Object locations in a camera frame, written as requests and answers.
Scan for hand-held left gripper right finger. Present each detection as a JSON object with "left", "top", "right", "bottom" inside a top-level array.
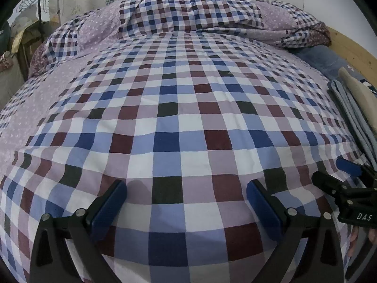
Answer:
[{"left": 246, "top": 179, "right": 345, "bottom": 283}]

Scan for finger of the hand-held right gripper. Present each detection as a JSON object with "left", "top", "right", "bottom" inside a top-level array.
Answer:
[
  {"left": 336, "top": 157, "right": 377, "bottom": 187},
  {"left": 312, "top": 170, "right": 348, "bottom": 199}
]

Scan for checkered quilt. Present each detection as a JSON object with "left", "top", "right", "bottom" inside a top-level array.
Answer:
[{"left": 28, "top": 0, "right": 332, "bottom": 77}]

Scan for dark blue pillow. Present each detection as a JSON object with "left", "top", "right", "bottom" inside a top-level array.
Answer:
[{"left": 290, "top": 46, "right": 377, "bottom": 92}]

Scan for light grey-blue folded clothes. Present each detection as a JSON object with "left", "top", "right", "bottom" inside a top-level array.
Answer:
[{"left": 327, "top": 79, "right": 377, "bottom": 166}]

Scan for checkered bed sheet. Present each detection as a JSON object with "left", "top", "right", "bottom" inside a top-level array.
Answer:
[{"left": 0, "top": 31, "right": 366, "bottom": 283}]

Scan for wooden headboard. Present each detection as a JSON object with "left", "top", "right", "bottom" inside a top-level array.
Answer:
[{"left": 325, "top": 25, "right": 377, "bottom": 79}]

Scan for person's right hand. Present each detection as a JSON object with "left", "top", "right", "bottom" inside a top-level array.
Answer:
[{"left": 349, "top": 226, "right": 377, "bottom": 257}]

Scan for black clothes rack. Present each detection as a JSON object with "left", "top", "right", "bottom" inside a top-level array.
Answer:
[{"left": 18, "top": 0, "right": 65, "bottom": 24}]

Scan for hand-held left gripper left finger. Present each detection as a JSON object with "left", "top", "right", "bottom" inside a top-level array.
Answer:
[{"left": 29, "top": 179, "right": 128, "bottom": 283}]

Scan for beige garment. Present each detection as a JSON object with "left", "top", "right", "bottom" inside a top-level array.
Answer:
[{"left": 338, "top": 66, "right": 377, "bottom": 107}]

